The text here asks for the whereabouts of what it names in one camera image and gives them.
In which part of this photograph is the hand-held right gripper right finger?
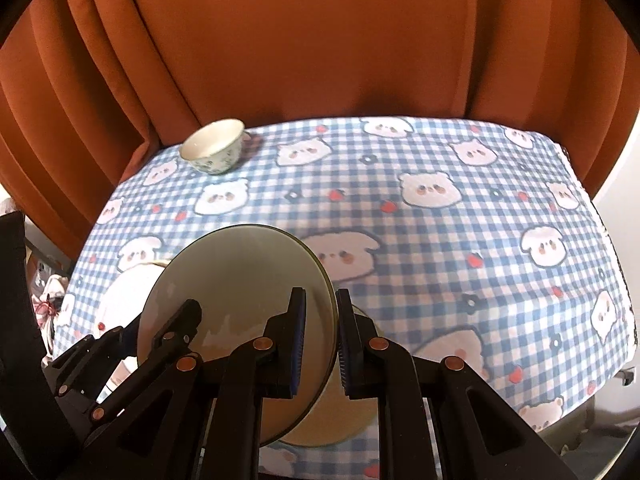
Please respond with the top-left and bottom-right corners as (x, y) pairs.
(336, 288), (551, 480)

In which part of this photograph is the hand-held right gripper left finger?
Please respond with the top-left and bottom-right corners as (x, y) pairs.
(82, 286), (307, 480)

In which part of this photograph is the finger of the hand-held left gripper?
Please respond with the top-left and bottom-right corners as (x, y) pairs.
(54, 316), (142, 400)
(86, 299), (203, 427)

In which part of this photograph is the yellow flower ceramic plate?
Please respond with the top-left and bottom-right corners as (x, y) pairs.
(104, 260), (173, 386)

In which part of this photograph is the floral white ceramic bowl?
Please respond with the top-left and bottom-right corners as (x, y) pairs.
(139, 224), (337, 453)
(179, 119), (246, 177)
(277, 304), (383, 448)

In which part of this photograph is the white shoe with red lace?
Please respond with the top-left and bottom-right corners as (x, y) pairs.
(30, 255), (70, 356)

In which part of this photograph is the blue checked printed tablecloth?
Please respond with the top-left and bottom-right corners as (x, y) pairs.
(45, 116), (632, 480)

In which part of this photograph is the orange curtain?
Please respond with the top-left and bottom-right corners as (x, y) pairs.
(0, 0), (640, 271)

